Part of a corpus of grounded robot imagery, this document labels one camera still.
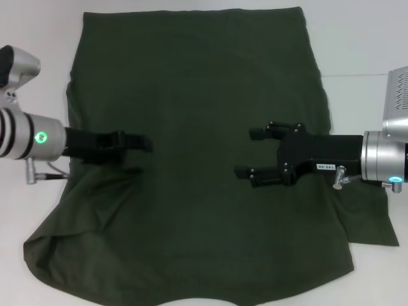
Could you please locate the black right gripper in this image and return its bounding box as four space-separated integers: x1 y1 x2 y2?
234 120 365 189

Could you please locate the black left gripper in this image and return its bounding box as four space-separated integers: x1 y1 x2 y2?
63 127 154 165

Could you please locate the dark green shirt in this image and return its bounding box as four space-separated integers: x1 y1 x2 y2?
23 6 400 306

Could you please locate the left wrist cable with plug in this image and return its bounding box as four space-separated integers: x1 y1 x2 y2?
25 158 70 185

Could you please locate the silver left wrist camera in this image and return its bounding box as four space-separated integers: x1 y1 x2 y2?
0 45 41 96

